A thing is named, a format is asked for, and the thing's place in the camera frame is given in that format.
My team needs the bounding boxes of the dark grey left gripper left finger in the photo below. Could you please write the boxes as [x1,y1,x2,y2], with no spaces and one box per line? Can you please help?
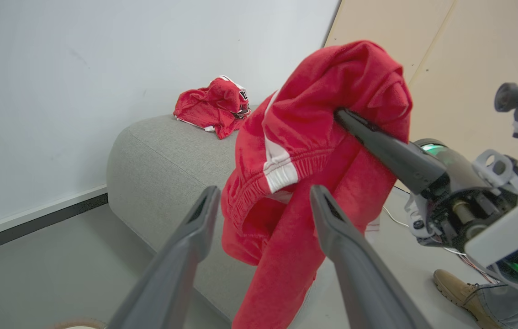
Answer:
[106,185,222,329]

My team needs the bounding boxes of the blue jeans leg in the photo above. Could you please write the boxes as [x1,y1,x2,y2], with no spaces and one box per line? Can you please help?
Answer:
[476,282,518,329]

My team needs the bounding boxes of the red sweatpants with white stripe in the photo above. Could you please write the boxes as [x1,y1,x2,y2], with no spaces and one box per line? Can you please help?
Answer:
[220,40,413,329]

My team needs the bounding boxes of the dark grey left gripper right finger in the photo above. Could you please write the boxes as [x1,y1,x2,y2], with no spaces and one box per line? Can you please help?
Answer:
[309,184,433,329]

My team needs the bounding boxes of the grey fabric sofa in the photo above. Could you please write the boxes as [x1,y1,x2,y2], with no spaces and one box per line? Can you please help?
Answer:
[106,106,328,326]

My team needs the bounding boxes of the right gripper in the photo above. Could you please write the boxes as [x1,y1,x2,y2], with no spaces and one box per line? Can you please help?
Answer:
[333,108,518,252]

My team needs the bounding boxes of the white perforated basket brown rim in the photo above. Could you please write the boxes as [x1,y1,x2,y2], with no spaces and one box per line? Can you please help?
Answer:
[49,318,107,329]

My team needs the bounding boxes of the white and black baseboard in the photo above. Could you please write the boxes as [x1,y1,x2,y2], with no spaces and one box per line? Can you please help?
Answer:
[0,184,109,259]

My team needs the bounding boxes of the tan suede shoe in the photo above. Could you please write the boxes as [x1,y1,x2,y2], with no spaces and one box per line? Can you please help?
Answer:
[433,269,502,329]

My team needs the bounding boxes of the red jersey with white trim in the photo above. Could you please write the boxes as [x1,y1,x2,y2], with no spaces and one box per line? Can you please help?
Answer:
[173,75,251,140]

